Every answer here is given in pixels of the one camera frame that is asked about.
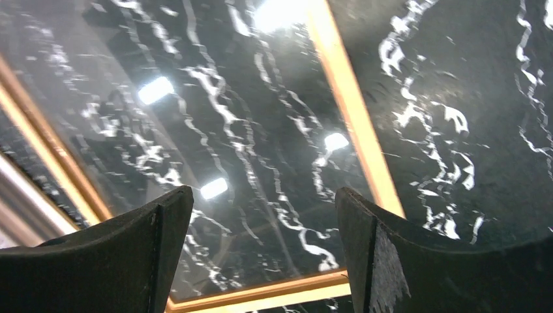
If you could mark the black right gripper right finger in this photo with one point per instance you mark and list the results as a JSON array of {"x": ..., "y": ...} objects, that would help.
[{"x": 395, "y": 265}]

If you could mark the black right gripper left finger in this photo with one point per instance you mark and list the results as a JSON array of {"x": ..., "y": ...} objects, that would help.
[{"x": 124, "y": 264}]

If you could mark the orange wooden picture frame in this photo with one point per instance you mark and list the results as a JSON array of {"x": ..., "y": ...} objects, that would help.
[{"x": 358, "y": 129}]

